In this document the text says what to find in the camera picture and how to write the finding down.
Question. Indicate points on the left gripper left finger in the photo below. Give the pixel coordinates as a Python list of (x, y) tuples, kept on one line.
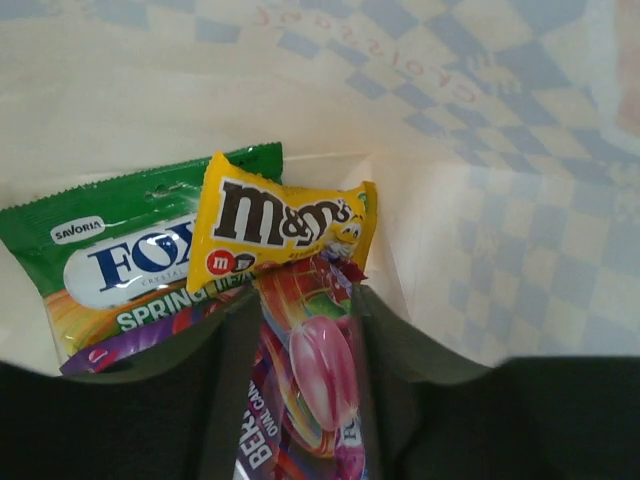
[(171, 412)]

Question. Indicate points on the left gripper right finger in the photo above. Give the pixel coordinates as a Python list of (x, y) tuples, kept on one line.
[(430, 413)]

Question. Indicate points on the purple Fox's berries packet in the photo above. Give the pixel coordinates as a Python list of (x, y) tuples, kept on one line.
[(302, 417)]

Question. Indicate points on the yellow M&M's packet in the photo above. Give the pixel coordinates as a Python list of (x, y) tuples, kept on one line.
[(246, 223)]

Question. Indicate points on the blue checkered paper bag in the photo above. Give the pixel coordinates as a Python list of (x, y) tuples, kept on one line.
[(503, 137)]

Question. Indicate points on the green snack packet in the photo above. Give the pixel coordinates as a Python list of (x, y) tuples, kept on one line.
[(111, 256)]

